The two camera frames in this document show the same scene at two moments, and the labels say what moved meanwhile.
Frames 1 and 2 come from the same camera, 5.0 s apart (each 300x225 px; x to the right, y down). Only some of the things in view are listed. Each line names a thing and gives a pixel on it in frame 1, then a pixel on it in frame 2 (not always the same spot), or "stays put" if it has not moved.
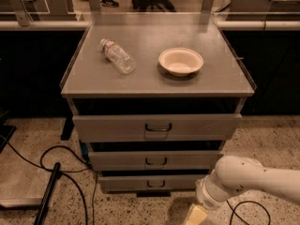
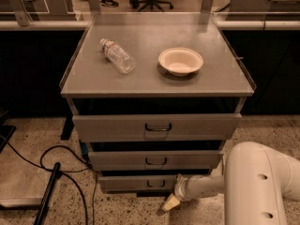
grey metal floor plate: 30,202 stays put
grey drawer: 149,183 stays put
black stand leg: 56,174 stays put
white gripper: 204,193 to 182,187
